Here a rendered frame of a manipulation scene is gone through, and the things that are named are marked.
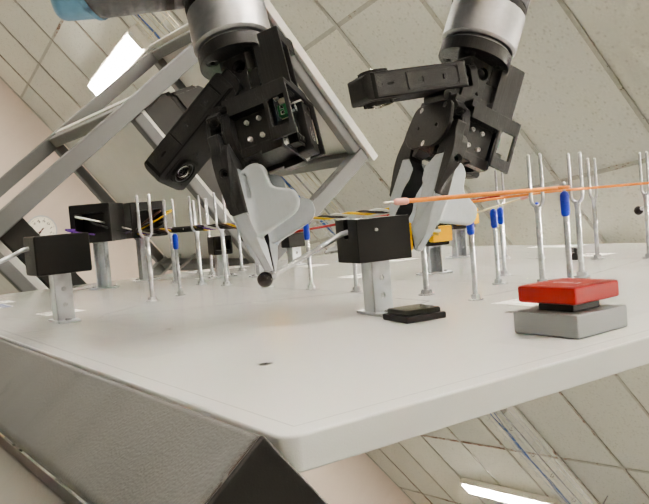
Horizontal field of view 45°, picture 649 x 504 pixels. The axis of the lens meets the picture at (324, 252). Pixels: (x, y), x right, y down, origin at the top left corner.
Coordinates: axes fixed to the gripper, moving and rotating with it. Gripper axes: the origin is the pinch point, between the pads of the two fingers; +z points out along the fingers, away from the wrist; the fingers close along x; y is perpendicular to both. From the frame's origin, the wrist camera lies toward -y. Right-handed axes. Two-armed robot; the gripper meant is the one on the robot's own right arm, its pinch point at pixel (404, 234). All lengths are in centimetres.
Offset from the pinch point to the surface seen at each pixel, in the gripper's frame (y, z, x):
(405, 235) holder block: -1.1, 0.5, -2.1
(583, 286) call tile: 0.8, 3.7, -23.5
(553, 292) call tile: -0.3, 4.6, -22.1
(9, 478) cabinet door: -27.2, 28.8, -0.5
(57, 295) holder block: -24.3, 15.4, 28.2
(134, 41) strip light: 30, -154, 469
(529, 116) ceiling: 176, -122, 220
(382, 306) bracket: -0.7, 7.3, -1.1
